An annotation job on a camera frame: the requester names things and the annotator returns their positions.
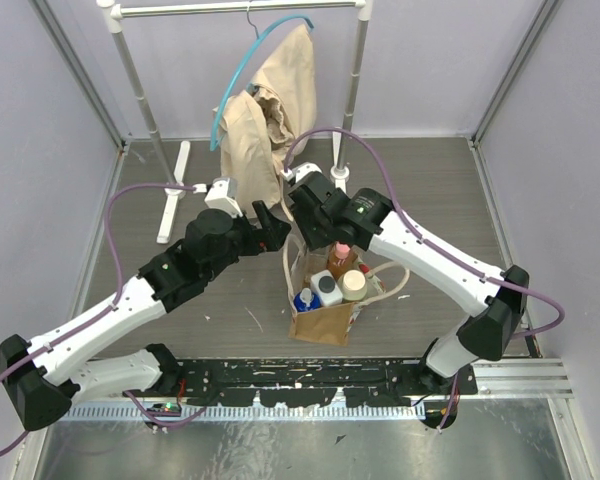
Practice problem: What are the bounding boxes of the canvas tote bag with handles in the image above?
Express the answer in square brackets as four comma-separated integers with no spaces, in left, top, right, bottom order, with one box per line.
[282,235,410,346]

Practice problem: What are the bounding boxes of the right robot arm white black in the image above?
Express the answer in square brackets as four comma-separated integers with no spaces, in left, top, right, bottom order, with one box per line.
[284,170,529,394]

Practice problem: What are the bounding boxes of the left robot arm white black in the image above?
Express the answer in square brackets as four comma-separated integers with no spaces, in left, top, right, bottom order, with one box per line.
[0,201,291,432]

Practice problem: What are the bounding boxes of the pink cap amber bottle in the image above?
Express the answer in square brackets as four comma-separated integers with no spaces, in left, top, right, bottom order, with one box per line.
[326,242,357,280]

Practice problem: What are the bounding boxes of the white bottle grey cap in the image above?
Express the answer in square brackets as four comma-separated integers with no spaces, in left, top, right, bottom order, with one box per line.
[310,270,343,307]

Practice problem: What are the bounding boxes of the cream lid green jar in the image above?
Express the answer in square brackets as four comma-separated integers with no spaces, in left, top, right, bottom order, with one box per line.
[338,269,368,302]

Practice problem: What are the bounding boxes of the blue bottle white pump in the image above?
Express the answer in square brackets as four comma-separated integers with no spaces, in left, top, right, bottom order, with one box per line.
[293,287,321,313]

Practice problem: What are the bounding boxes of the beige cloth garment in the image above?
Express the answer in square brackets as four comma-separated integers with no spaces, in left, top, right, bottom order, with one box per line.
[216,24,317,218]

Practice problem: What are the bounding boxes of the blue clothes hanger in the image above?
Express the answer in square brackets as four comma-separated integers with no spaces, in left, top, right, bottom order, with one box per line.
[209,14,314,152]

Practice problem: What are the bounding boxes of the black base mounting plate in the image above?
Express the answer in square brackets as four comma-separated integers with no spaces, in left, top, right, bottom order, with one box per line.
[124,357,479,409]

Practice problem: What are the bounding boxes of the small green led board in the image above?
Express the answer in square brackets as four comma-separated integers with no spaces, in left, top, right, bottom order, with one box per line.
[148,402,182,417]

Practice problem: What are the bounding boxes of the white metal clothes rack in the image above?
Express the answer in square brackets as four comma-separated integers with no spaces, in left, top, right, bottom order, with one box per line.
[96,1,374,245]

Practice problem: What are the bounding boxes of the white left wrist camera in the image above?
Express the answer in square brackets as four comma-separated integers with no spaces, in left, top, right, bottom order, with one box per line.
[194,177,243,218]

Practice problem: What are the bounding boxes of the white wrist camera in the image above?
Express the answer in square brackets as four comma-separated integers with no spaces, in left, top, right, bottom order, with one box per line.
[280,162,322,185]
[194,177,243,218]

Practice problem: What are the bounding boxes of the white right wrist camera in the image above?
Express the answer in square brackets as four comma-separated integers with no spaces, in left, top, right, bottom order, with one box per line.
[280,162,322,185]

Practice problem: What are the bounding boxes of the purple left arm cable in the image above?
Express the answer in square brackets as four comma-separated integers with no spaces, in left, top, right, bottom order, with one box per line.
[0,183,201,460]

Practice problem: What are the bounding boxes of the white slotted cable duct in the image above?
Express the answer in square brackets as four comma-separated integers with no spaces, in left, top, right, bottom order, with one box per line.
[91,402,426,421]

